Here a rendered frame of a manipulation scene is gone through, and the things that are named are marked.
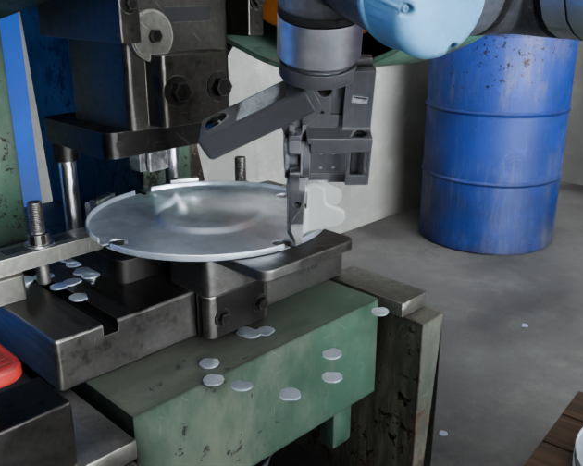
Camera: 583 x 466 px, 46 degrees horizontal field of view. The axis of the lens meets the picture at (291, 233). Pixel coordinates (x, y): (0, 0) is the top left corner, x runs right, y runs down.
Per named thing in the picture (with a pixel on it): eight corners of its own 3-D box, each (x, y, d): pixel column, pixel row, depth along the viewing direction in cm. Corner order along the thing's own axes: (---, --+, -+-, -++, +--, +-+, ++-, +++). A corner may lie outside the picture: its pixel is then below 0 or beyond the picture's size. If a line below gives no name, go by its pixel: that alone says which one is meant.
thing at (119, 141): (242, 153, 93) (241, 113, 91) (111, 182, 79) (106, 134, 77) (171, 136, 103) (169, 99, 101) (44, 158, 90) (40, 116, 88)
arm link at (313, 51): (278, 30, 57) (276, -6, 63) (278, 80, 60) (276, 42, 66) (369, 30, 57) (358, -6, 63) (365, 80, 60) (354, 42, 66)
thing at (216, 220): (42, 217, 84) (41, 211, 84) (225, 175, 104) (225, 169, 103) (184, 286, 65) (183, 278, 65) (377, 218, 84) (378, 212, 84)
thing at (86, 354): (342, 274, 102) (343, 236, 100) (60, 393, 72) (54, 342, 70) (214, 226, 122) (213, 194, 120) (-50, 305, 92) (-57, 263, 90)
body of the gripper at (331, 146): (367, 192, 67) (379, 78, 60) (279, 193, 67) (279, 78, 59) (358, 151, 73) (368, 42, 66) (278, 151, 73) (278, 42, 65)
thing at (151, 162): (175, 166, 91) (173, 139, 90) (143, 173, 88) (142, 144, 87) (160, 163, 93) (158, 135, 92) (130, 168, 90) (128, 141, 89)
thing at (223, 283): (353, 341, 82) (356, 234, 77) (266, 387, 73) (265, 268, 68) (217, 281, 99) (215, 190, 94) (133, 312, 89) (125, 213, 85)
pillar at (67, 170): (86, 232, 93) (75, 128, 88) (71, 236, 92) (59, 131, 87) (78, 228, 94) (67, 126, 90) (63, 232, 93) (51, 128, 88)
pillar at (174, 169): (185, 206, 104) (179, 113, 99) (173, 209, 102) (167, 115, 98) (176, 203, 105) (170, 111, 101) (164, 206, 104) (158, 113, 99)
